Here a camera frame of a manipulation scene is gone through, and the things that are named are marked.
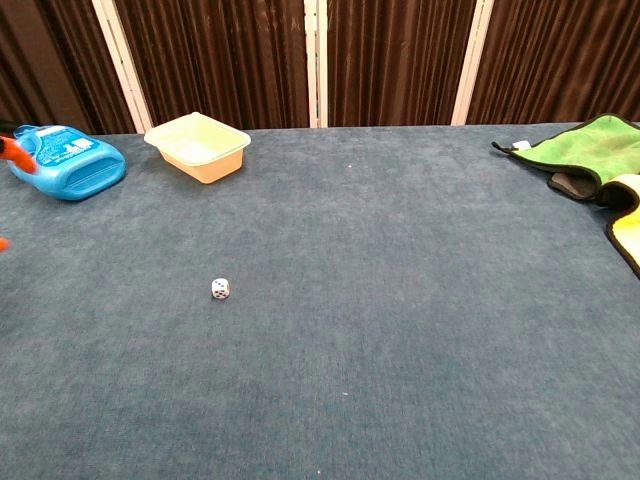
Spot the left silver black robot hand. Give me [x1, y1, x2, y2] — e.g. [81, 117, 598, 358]
[0, 121, 37, 252]

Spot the blue detergent bottle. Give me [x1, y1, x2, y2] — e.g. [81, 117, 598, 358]
[7, 124, 127, 202]

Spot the brown curtain screen panel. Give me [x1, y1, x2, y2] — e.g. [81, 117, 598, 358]
[0, 0, 152, 136]
[451, 0, 640, 126]
[315, 0, 494, 129]
[92, 0, 321, 135]

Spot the cream plastic container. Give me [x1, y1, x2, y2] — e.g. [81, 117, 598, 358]
[143, 111, 252, 185]

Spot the blue table cover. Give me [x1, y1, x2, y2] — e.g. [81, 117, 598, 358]
[0, 119, 640, 480]

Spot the green microfibre cloth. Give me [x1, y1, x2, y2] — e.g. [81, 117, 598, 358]
[490, 113, 640, 202]

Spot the yellow microfibre cloth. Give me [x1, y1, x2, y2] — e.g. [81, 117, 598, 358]
[605, 173, 640, 279]

